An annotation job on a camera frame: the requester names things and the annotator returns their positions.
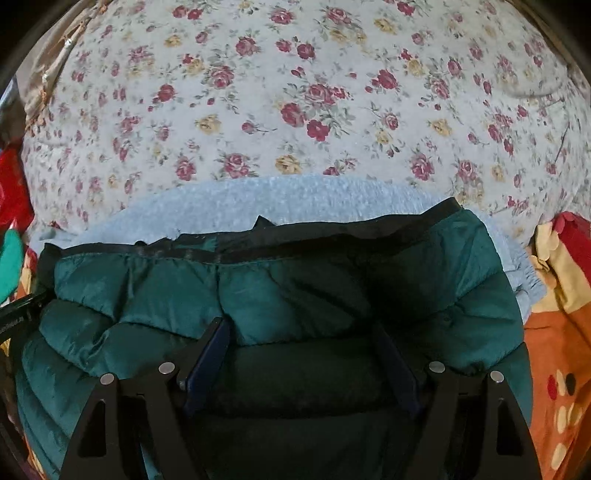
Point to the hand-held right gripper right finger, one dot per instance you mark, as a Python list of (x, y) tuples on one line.
[(397, 369)]

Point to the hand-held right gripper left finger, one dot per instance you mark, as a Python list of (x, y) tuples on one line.
[(207, 364)]

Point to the green puffer jacket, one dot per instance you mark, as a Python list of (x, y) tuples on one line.
[(286, 295)]

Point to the bright green cloth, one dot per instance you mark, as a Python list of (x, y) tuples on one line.
[(11, 267)]

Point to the red cloth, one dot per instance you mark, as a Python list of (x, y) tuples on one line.
[(14, 189)]

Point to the yellow red printed blanket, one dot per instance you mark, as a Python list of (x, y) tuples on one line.
[(561, 346)]

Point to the light blue fleece cloth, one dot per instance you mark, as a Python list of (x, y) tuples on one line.
[(277, 198)]

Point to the beige tasselled cloth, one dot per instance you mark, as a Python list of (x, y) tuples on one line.
[(44, 83)]

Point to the floral quilt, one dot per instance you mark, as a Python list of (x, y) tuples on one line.
[(295, 92)]

